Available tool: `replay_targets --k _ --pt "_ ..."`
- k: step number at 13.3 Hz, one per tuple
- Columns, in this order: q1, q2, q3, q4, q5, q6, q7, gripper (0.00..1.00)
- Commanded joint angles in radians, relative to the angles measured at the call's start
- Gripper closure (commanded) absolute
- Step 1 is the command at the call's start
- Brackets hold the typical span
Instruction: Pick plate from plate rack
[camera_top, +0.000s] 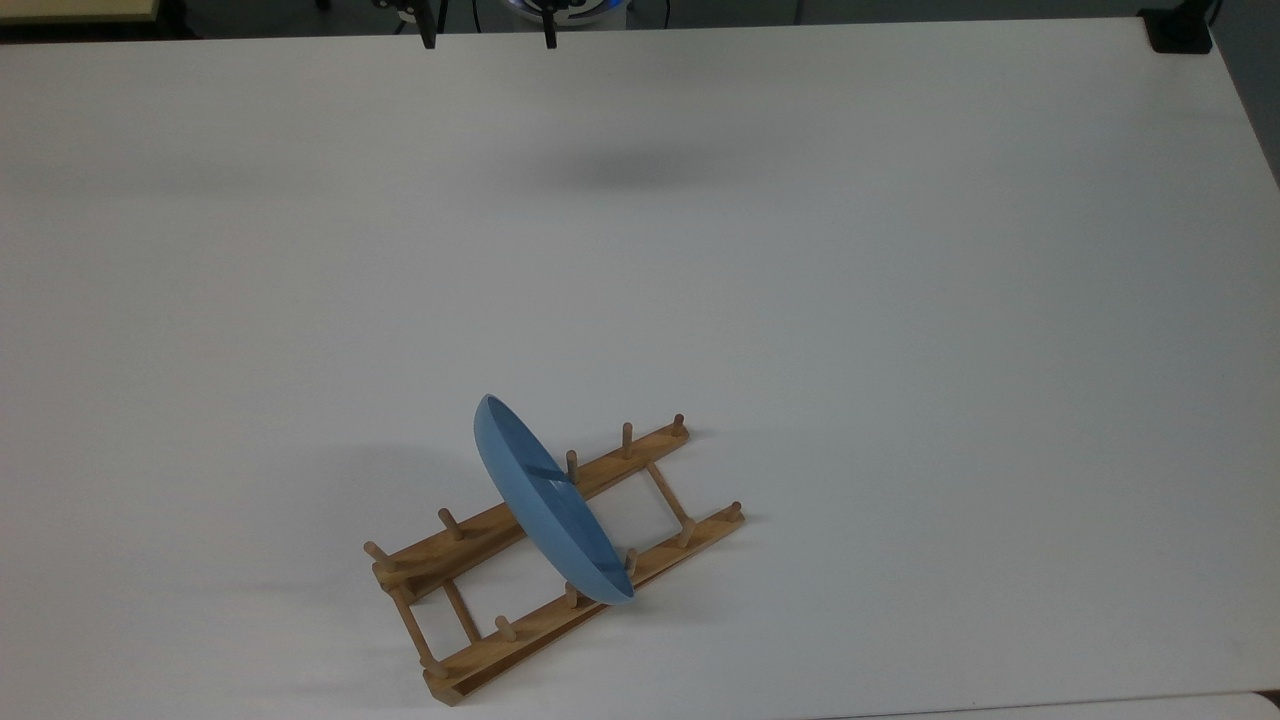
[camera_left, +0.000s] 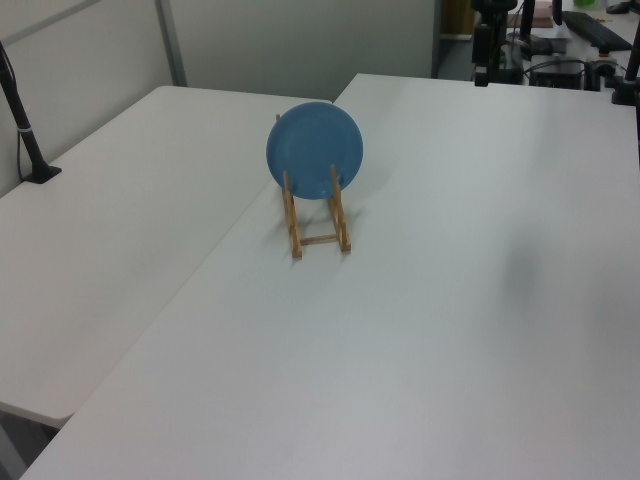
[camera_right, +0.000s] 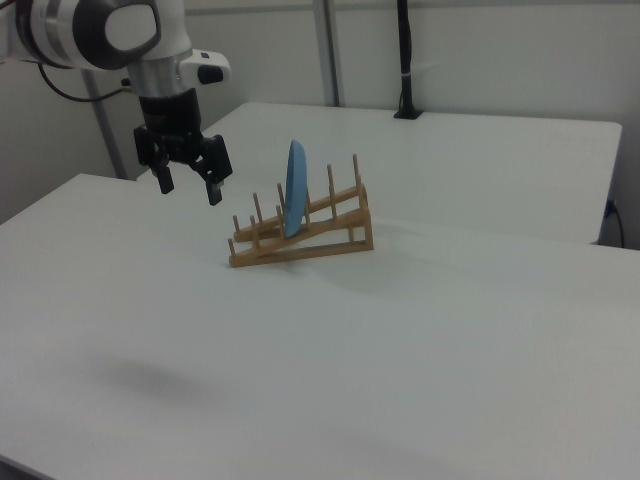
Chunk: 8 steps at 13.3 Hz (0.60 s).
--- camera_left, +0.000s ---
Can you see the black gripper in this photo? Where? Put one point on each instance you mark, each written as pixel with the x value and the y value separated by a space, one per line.
pixel 483 44

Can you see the blue round plate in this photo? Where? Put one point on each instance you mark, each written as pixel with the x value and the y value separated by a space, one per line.
pixel 315 145

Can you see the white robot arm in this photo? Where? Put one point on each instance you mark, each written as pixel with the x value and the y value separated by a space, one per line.
pixel 492 5

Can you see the wooden plate rack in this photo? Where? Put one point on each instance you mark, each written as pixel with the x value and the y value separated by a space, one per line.
pixel 296 235

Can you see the brown wooden cabinet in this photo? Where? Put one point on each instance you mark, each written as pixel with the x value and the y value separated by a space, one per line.
pixel 456 16

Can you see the black slim pole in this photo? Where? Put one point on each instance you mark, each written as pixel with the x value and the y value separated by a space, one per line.
pixel 527 20

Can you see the black electronics box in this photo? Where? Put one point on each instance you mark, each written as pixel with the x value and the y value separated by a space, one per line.
pixel 557 75

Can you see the black keyboard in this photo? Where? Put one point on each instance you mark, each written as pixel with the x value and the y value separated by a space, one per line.
pixel 595 31

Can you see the black computer mouse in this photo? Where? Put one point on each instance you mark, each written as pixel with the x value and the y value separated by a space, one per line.
pixel 620 7

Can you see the grey partition frame post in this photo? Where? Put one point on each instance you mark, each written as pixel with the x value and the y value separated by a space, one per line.
pixel 172 45

